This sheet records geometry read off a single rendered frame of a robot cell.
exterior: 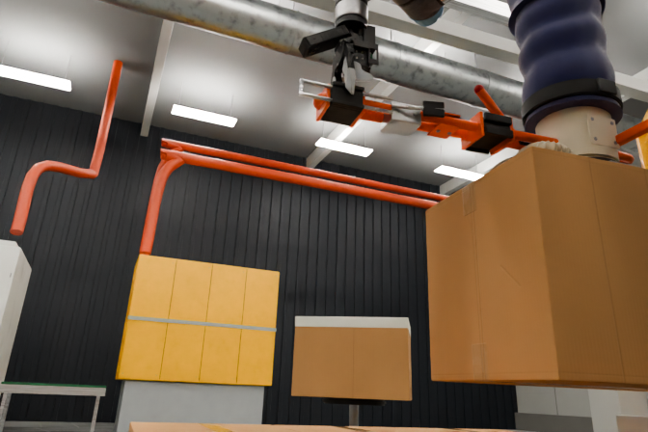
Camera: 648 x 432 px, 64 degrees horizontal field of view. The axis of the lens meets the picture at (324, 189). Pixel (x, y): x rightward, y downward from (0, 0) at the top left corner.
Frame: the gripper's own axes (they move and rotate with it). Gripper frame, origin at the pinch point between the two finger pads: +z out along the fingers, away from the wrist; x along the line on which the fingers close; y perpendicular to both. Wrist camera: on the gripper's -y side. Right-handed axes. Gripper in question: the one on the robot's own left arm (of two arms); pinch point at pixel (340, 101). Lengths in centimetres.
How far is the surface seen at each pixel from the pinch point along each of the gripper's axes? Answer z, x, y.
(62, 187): -321, 1020, -253
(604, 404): 57, 105, 158
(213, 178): -398, 1047, 49
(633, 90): -188, 191, 323
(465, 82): -368, 462, 346
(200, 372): 33, 724, 40
